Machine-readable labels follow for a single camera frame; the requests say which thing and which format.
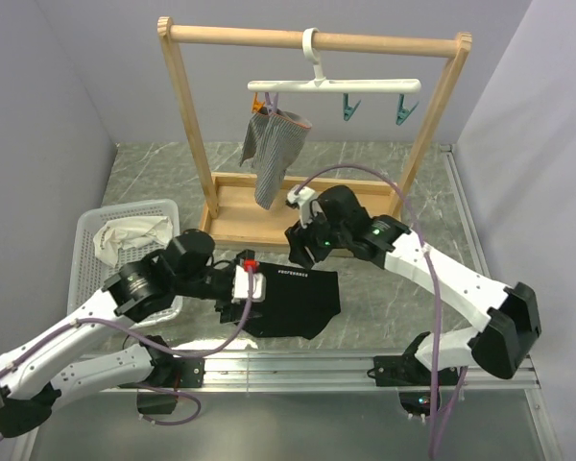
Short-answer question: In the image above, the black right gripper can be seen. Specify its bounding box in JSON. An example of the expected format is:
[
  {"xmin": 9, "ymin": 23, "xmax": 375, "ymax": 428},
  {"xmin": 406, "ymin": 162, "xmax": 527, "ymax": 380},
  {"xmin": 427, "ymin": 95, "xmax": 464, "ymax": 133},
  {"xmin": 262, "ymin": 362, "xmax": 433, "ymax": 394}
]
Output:
[{"xmin": 286, "ymin": 203, "xmax": 351, "ymax": 270}]

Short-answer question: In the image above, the black underwear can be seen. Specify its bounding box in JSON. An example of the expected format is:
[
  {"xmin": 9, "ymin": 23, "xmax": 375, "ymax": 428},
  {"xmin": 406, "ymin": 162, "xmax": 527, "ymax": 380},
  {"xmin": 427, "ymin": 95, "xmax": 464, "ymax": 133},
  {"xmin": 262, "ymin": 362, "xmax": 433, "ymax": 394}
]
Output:
[{"xmin": 243, "ymin": 262, "xmax": 341, "ymax": 340}]

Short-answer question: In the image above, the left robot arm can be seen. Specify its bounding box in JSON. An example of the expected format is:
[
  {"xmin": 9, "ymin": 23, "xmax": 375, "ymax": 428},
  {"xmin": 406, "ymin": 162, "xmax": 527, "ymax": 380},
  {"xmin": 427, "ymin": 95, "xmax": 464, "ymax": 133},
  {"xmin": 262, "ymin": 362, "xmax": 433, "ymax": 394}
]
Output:
[{"xmin": 0, "ymin": 230, "xmax": 266, "ymax": 438}]

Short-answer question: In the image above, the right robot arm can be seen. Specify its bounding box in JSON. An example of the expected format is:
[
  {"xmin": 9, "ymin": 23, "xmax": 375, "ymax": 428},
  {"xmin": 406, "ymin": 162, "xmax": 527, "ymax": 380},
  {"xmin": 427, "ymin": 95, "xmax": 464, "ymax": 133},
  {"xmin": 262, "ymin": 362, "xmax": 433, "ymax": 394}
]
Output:
[{"xmin": 285, "ymin": 185, "xmax": 541, "ymax": 385}]

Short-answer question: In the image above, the grey striped underwear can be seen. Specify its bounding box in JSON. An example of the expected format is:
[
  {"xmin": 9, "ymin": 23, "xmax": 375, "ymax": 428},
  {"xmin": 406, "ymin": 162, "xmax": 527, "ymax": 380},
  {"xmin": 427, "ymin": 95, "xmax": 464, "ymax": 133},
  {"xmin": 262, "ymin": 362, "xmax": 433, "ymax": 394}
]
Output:
[{"xmin": 239, "ymin": 108, "xmax": 312, "ymax": 210}]

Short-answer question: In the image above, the white plastic hanger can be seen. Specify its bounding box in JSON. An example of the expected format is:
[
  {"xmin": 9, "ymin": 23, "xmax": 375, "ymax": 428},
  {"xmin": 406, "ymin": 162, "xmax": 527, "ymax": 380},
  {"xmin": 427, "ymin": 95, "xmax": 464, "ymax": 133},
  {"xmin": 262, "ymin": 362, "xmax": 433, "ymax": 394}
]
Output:
[{"xmin": 247, "ymin": 28, "xmax": 421, "ymax": 94}]

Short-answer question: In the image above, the wooden clothes rack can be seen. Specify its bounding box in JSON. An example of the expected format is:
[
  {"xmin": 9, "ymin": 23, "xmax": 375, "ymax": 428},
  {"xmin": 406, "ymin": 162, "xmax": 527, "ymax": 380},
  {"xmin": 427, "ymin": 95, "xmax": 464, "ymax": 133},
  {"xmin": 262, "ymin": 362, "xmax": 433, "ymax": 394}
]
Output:
[{"xmin": 157, "ymin": 16, "xmax": 472, "ymax": 251}]

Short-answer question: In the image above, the white cloth in basket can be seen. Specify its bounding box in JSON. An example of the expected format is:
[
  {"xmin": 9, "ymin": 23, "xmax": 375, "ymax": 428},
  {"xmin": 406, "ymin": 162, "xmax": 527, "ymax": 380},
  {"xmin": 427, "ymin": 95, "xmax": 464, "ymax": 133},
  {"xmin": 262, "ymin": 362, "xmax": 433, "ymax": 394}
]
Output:
[{"xmin": 92, "ymin": 216, "xmax": 174, "ymax": 268}]

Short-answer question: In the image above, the purple clothes peg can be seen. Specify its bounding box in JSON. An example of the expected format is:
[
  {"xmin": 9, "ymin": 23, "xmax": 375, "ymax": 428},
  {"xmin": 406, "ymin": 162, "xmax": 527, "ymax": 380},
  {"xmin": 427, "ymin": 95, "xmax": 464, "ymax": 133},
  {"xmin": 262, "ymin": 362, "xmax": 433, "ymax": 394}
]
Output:
[{"xmin": 265, "ymin": 92, "xmax": 279, "ymax": 114}]

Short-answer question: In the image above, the orange clothes peg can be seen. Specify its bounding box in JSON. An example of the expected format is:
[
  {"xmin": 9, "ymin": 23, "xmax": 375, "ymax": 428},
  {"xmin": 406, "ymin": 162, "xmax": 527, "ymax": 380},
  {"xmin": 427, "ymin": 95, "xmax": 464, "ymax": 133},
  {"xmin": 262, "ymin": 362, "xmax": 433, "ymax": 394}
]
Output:
[{"xmin": 252, "ymin": 92, "xmax": 266, "ymax": 113}]

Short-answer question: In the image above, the white plastic basket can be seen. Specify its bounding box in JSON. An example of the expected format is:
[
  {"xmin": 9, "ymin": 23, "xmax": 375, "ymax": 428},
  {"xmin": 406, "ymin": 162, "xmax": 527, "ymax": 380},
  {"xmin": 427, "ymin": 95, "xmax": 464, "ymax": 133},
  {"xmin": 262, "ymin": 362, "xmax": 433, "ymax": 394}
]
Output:
[{"xmin": 66, "ymin": 199, "xmax": 180, "ymax": 315}]

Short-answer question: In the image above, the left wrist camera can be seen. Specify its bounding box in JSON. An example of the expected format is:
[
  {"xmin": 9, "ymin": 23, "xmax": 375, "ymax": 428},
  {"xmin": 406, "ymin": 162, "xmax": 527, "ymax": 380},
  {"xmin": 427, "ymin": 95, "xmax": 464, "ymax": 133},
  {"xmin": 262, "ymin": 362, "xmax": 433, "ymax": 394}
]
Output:
[{"xmin": 231, "ymin": 259, "xmax": 266, "ymax": 303}]

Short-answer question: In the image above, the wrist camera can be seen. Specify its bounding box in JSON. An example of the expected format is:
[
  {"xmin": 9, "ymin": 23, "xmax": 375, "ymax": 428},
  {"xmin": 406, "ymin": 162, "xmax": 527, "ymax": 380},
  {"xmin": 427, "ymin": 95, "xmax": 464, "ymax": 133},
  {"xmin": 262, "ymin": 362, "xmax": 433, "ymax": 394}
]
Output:
[
  {"xmin": 286, "ymin": 185, "xmax": 326, "ymax": 229},
  {"xmin": 231, "ymin": 259, "xmax": 266, "ymax": 303}
]

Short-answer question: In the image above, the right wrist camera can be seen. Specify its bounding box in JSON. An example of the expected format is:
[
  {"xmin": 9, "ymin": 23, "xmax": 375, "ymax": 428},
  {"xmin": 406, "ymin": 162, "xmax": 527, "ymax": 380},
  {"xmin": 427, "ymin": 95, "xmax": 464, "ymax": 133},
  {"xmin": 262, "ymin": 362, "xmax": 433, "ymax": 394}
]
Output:
[{"xmin": 286, "ymin": 185, "xmax": 326, "ymax": 229}]

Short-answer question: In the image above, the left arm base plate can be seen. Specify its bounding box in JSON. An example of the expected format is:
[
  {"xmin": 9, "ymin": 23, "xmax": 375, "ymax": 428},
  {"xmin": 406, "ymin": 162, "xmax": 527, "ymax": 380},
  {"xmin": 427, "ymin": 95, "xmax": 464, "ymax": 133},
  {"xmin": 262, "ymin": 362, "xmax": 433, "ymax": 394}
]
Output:
[{"xmin": 142, "ymin": 358, "xmax": 205, "ymax": 389}]

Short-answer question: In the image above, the aluminium rail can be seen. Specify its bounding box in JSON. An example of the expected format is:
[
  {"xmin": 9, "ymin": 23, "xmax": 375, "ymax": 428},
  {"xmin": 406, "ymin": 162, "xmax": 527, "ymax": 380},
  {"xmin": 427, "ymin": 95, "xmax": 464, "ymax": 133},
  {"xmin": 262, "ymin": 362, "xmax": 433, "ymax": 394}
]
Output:
[{"xmin": 33, "ymin": 352, "xmax": 542, "ymax": 395}]

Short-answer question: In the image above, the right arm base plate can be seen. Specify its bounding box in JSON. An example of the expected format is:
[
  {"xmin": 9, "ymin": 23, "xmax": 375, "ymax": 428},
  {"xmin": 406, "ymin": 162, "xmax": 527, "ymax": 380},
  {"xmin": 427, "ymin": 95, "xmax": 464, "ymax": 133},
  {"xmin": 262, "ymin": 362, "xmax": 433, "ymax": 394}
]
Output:
[{"xmin": 367, "ymin": 355, "xmax": 431, "ymax": 387}]

